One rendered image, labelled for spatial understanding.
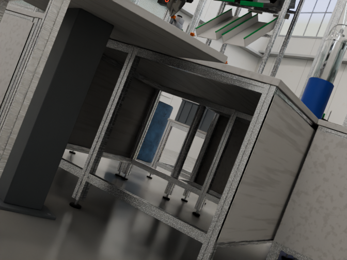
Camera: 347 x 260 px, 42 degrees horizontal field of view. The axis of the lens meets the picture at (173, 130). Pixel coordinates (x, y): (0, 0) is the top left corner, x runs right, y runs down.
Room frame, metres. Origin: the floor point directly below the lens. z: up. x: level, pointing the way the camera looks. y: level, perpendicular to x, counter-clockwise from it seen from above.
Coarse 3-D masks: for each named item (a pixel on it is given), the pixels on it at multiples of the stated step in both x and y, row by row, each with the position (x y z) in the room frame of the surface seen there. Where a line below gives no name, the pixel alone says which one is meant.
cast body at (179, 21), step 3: (177, 15) 2.36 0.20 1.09; (180, 15) 2.35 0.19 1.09; (177, 18) 2.35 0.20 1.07; (180, 18) 2.34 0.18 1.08; (174, 21) 2.34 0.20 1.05; (177, 21) 2.34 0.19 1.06; (180, 21) 2.35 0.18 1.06; (183, 21) 2.37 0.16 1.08; (174, 24) 2.33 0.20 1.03; (177, 24) 2.33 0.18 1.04; (180, 24) 2.36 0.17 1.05; (177, 27) 2.34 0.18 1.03; (180, 27) 2.36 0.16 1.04
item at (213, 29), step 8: (216, 16) 2.25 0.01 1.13; (224, 16) 2.28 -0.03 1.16; (232, 16) 2.33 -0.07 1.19; (248, 16) 2.22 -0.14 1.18; (208, 24) 2.22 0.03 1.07; (216, 24) 2.26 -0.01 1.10; (224, 24) 2.25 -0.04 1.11; (232, 24) 2.15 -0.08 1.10; (200, 32) 2.19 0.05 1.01; (208, 32) 2.19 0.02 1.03; (216, 32) 2.08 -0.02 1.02
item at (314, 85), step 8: (312, 80) 2.70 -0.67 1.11; (320, 80) 2.67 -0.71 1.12; (312, 88) 2.68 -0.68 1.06; (320, 88) 2.66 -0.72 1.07; (328, 88) 2.67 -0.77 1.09; (304, 96) 2.71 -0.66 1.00; (312, 96) 2.67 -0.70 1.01; (320, 96) 2.66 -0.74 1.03; (328, 96) 2.69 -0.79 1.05; (312, 104) 2.67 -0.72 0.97; (320, 104) 2.67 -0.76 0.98; (312, 112) 2.66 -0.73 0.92; (320, 112) 2.68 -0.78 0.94
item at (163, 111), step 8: (160, 104) 5.88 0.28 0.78; (160, 112) 5.90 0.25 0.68; (168, 112) 6.00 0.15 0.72; (152, 120) 5.87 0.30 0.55; (160, 120) 5.93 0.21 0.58; (152, 128) 5.89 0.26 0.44; (160, 128) 5.97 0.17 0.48; (152, 136) 5.91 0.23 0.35; (160, 136) 6.03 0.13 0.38; (144, 144) 5.88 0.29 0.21; (152, 144) 5.95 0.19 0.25; (144, 152) 5.90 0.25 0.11; (152, 152) 5.99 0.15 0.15; (144, 160) 5.94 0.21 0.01; (152, 160) 6.13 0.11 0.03
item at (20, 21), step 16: (16, 16) 2.67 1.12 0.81; (32, 16) 2.57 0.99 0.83; (0, 32) 2.68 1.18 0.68; (16, 32) 2.61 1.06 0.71; (0, 48) 2.65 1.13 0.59; (16, 48) 2.58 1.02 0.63; (0, 64) 2.63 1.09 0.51; (16, 64) 2.56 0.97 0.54; (0, 80) 2.60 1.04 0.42; (0, 96) 2.57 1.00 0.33
